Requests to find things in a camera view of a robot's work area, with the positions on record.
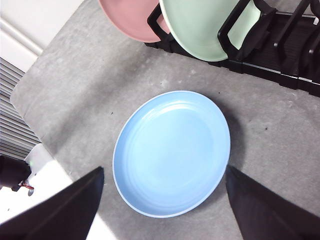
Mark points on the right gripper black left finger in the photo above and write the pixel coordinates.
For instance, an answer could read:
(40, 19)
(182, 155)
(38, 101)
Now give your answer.
(67, 212)

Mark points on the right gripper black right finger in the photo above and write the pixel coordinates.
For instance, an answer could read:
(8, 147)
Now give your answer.
(270, 215)

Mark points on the blue plate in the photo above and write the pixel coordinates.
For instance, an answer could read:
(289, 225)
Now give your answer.
(172, 155)

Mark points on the green plate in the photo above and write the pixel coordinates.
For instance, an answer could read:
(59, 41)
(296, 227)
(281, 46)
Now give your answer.
(197, 25)

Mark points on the pink plate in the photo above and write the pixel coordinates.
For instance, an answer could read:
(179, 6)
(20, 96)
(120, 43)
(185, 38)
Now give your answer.
(130, 17)

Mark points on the black plate rack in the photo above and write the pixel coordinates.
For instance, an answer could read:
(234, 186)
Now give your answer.
(272, 57)

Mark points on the grey ribbed panel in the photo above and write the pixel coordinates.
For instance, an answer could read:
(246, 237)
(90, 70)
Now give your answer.
(15, 120)

